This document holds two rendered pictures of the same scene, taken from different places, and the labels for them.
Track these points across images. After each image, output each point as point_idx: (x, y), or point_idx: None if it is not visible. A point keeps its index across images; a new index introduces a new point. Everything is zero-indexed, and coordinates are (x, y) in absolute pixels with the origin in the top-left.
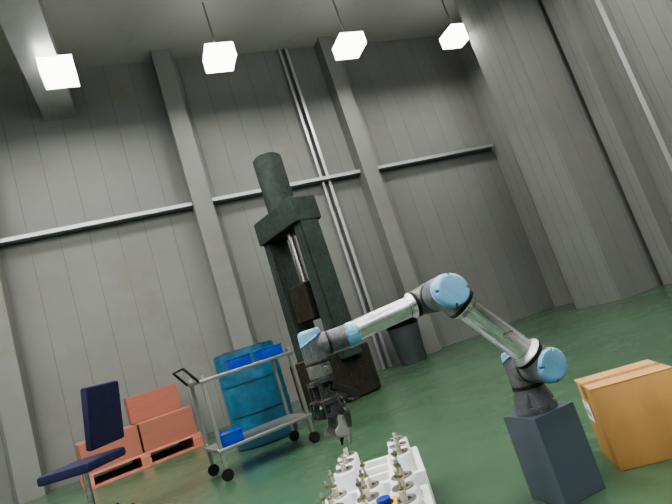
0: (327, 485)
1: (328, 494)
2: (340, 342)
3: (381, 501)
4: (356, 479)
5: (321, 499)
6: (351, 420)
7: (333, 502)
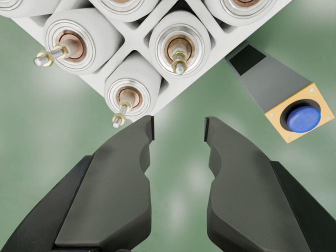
0: (51, 61)
1: (58, 57)
2: None
3: (308, 131)
4: (181, 74)
5: (122, 124)
6: (302, 187)
7: (72, 50)
